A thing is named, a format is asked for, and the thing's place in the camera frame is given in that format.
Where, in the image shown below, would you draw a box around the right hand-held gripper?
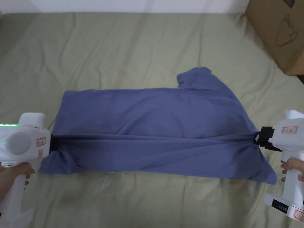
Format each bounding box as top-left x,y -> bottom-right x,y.
254,109 -> 304,225

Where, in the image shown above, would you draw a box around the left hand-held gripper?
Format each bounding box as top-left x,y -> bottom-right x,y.
0,113 -> 62,228

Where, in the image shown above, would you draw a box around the dark blue shirt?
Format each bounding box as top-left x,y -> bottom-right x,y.
39,67 -> 278,185

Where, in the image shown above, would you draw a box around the person's left hand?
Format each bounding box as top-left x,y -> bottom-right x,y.
0,162 -> 35,202

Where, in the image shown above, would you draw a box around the person's right hand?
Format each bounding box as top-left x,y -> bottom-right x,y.
280,158 -> 304,182

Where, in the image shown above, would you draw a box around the brown cardboard carton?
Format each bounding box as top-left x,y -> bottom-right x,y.
244,0 -> 304,77

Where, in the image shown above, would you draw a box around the bed with pale green sheet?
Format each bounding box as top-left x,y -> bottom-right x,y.
0,12 -> 304,228

